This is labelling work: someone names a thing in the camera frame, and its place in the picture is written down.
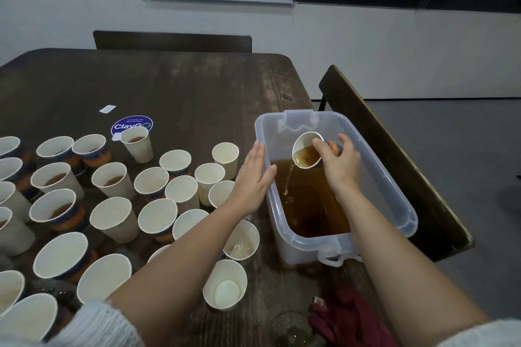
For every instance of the orange blue patterned paper cup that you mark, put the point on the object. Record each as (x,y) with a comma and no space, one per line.
(305,151)

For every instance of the group of paper cups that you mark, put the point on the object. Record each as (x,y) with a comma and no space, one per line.
(114,217)

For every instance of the small white paper label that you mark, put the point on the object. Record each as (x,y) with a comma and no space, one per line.
(107,108)

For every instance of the dark wooden chair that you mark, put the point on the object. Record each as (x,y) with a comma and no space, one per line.
(171,41)
(391,160)

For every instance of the clear plastic storage bin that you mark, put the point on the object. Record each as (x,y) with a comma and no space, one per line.
(297,251)

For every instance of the person's left forearm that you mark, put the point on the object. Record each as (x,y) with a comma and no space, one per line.
(179,273)

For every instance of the person's right forearm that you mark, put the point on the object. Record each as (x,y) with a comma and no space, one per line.
(407,277)

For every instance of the dark red cloth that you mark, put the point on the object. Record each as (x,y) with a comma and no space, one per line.
(354,322)

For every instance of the round blue sticker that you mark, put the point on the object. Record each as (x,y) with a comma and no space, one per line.
(130,121)

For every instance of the dark wooden table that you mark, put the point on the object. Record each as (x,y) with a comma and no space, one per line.
(179,82)

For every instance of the white paper cup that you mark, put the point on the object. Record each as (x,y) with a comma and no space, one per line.
(209,180)
(225,157)

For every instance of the person's left hand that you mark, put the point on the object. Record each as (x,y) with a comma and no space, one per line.
(252,180)

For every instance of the person's right hand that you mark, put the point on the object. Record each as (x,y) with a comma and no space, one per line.
(340,168)

